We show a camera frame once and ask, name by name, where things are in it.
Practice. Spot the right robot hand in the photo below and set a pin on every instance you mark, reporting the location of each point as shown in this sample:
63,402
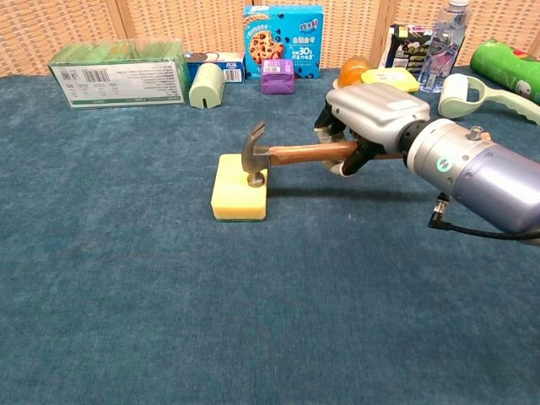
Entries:
371,122

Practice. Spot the yellow sponge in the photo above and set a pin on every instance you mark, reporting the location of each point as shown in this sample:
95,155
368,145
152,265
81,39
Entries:
236,196

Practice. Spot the yellow lidded green tub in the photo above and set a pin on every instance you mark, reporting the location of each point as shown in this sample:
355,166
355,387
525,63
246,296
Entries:
390,79

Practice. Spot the orange jelly cup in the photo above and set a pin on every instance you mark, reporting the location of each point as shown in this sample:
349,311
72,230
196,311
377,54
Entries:
355,71

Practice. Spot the black purple snack box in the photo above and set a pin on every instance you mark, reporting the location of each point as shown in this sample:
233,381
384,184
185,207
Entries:
407,48

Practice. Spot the green lint roller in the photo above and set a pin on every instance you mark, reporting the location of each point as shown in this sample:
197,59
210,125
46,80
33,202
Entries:
468,98

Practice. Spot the clear water bottle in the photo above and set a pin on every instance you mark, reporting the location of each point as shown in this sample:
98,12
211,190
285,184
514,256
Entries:
445,50

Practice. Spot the small purple carton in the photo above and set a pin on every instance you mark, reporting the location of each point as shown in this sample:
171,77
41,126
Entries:
277,76

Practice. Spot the blue chocolate chip cookie box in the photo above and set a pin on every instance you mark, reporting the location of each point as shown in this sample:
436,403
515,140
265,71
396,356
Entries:
282,38

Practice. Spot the green chip can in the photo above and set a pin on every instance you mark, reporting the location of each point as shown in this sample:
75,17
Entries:
508,67

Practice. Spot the blue oreo cookie box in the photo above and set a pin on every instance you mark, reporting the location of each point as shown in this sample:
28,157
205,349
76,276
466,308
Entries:
219,65

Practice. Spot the woven bamboo folding screen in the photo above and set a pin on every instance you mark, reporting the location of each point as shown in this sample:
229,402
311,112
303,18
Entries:
169,29

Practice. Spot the blue carpet table cover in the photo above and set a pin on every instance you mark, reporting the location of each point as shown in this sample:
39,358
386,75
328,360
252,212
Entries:
169,274

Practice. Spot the green tea packet box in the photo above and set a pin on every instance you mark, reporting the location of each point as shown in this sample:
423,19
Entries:
120,73

